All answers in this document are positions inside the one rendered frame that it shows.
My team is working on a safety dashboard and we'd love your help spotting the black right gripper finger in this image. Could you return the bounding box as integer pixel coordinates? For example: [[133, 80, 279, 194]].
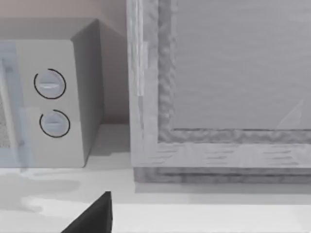
[[60, 191, 114, 233]]

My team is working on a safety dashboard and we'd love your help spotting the pale microwave oven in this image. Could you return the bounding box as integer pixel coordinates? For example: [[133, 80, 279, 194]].
[[0, 18, 104, 168]]

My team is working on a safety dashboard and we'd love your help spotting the round microwave knob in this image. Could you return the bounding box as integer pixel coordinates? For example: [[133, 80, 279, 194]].
[[34, 68, 67, 100], [39, 109, 71, 138]]

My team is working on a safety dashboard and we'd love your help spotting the microwave oven door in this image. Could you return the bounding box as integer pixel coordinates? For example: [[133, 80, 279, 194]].
[[0, 41, 34, 168]]

